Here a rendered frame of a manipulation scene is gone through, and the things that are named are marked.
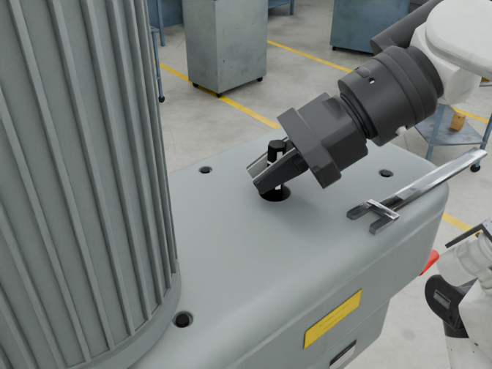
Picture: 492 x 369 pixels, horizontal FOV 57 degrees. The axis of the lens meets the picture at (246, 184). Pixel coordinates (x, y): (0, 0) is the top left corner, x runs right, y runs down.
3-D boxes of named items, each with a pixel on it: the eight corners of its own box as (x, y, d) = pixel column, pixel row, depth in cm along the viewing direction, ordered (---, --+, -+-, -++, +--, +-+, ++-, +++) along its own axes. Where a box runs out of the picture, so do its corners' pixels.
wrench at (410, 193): (466, 147, 62) (468, 142, 61) (494, 159, 59) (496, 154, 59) (345, 217, 50) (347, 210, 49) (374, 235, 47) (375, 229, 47)
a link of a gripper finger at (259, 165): (258, 185, 53) (302, 157, 53) (244, 167, 52) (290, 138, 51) (254, 177, 55) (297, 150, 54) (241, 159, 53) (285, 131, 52)
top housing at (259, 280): (311, 184, 82) (319, 104, 73) (441, 263, 66) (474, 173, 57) (57, 319, 58) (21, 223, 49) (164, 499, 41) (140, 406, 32)
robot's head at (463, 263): (474, 279, 88) (440, 247, 89) (520, 257, 81) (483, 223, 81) (468, 302, 83) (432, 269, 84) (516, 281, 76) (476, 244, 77)
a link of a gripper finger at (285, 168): (248, 176, 50) (296, 146, 49) (261, 194, 52) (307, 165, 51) (252, 184, 49) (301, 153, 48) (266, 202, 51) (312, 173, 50)
